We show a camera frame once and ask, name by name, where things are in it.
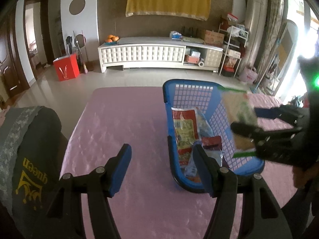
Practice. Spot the clear blue cookie bag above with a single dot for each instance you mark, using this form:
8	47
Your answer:
202	124

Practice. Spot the white metal shelf rack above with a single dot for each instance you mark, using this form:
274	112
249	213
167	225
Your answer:
234	44

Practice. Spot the plate of oranges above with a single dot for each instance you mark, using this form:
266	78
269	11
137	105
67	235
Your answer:
112	39

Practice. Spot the white tv cabinet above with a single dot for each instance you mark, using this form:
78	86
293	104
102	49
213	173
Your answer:
159	52

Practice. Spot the cardboard box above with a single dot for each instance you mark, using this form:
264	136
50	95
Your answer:
212	38

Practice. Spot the blue tissue pack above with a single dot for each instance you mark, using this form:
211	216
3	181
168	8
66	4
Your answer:
175	35

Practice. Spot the pink quilted tablecloth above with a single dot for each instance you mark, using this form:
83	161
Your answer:
150	204

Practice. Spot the brown wooden door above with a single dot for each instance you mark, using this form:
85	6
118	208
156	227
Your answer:
9	74

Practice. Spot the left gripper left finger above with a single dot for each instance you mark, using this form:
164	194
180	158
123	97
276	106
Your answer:
108	178

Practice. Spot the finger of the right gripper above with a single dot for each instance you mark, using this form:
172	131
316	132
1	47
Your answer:
246	134
288	114

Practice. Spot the red box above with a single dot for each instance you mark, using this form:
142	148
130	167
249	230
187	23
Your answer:
66	67

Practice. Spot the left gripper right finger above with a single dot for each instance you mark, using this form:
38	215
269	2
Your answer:
217	181

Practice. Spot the pink shopping bag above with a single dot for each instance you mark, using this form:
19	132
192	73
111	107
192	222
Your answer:
248	75

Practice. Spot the clear cream cracker pack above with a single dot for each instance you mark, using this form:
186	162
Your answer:
195	164

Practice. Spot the red snack packet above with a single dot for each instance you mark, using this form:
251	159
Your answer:
212	143

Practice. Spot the tall standing air conditioner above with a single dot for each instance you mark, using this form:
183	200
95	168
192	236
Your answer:
255	19

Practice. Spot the blue plastic basket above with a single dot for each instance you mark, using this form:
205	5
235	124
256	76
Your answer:
187	94

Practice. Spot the green soda cracker pack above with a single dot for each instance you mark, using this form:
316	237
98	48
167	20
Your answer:
238	110

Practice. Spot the orange silver snack pouch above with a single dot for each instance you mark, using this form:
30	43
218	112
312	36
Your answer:
186	133

